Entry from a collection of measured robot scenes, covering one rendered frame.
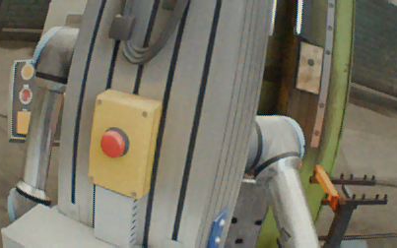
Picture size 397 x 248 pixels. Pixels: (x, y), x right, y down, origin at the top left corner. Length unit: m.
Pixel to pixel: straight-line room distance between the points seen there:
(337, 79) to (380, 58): 6.05
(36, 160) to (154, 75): 0.65
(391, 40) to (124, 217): 7.77
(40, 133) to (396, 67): 7.42
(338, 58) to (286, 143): 0.99
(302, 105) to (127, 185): 1.67
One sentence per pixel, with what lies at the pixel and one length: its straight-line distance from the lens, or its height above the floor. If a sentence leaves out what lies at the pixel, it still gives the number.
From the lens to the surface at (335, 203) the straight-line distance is 2.39.
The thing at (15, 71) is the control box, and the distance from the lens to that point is 2.50.
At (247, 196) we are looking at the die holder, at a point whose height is 0.86.
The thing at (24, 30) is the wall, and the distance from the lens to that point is 8.84.
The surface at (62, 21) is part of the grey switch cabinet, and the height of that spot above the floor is 0.41.
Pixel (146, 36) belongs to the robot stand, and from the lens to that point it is 1.19.
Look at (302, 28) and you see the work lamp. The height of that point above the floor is 1.41.
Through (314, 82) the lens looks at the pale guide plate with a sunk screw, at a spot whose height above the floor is 1.22.
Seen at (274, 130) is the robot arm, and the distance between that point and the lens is 1.84.
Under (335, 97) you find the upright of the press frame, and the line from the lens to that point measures 2.80.
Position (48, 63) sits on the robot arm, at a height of 1.37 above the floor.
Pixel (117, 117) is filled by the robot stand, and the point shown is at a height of 1.44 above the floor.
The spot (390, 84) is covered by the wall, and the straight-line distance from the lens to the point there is 8.92.
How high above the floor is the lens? 1.77
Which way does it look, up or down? 16 degrees down
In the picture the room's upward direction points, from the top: 11 degrees clockwise
